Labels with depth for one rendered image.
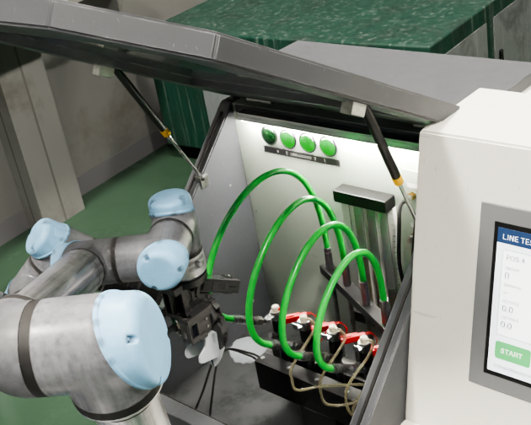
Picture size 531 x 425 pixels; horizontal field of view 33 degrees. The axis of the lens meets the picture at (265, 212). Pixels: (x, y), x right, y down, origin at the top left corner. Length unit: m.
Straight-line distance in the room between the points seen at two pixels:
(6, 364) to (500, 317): 0.91
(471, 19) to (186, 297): 3.40
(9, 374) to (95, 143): 4.53
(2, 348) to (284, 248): 1.35
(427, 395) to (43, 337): 0.95
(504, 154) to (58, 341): 0.85
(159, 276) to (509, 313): 0.63
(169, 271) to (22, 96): 3.63
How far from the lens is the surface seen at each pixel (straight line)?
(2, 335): 1.07
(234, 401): 2.20
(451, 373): 1.75
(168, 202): 1.48
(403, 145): 1.88
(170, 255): 1.39
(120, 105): 5.66
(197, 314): 1.57
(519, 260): 1.59
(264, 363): 2.05
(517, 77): 2.00
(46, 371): 1.05
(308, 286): 2.33
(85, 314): 1.04
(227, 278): 1.65
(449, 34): 4.53
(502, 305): 1.64
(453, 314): 1.70
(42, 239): 1.62
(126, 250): 1.43
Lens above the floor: 2.20
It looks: 27 degrees down
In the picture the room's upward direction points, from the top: 10 degrees counter-clockwise
